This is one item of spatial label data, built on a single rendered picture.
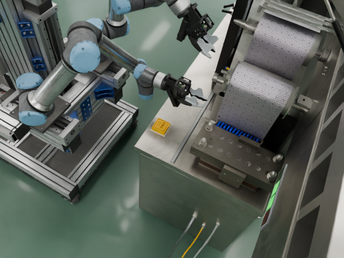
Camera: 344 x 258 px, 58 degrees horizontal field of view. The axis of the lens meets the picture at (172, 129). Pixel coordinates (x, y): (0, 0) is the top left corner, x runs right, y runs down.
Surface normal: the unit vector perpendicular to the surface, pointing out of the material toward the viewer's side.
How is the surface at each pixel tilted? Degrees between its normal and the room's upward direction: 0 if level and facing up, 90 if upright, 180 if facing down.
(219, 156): 0
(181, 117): 0
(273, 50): 92
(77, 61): 84
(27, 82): 7
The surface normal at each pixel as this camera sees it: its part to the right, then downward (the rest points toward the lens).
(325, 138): 0.10, -0.55
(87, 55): 0.35, 0.74
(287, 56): -0.46, 0.73
